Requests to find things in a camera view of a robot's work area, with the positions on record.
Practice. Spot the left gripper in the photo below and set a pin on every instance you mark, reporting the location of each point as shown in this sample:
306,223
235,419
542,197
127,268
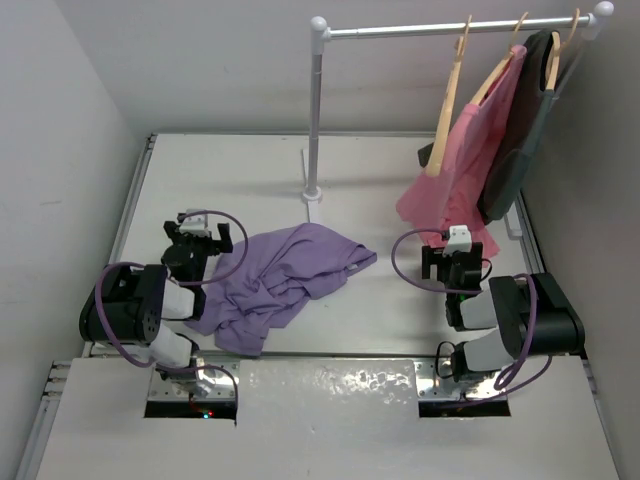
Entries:
223,245

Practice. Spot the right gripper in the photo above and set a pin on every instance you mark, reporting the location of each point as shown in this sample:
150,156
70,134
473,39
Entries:
431,256

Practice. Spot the purple t shirt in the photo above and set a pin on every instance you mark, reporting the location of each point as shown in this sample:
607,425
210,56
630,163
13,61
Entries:
277,274

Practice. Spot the wooden hanger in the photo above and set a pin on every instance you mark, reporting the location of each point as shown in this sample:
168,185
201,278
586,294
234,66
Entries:
497,72
434,164
557,46

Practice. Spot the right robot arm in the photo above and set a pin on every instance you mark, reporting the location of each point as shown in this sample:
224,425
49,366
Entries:
523,316

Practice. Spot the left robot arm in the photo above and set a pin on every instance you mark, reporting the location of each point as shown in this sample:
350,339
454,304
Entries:
133,304

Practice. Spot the pink t shirt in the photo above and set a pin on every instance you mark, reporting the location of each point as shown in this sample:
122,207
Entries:
451,197

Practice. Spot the wooden hanger under pink shirt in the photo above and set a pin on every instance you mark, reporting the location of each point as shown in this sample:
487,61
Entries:
497,72

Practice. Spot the black t shirt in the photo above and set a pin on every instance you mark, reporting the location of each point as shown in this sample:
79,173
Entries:
527,117

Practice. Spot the wooden hanger under black shirt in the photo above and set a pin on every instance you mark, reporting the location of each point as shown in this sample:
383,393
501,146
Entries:
557,46

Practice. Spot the white clothes rack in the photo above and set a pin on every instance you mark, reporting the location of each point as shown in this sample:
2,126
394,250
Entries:
321,34

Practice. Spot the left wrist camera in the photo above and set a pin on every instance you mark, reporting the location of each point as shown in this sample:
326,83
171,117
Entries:
193,222

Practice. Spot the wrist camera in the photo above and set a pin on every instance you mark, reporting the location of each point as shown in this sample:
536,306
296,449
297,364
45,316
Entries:
459,240
193,222

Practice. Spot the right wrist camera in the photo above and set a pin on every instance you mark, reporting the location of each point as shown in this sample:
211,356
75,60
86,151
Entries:
459,240

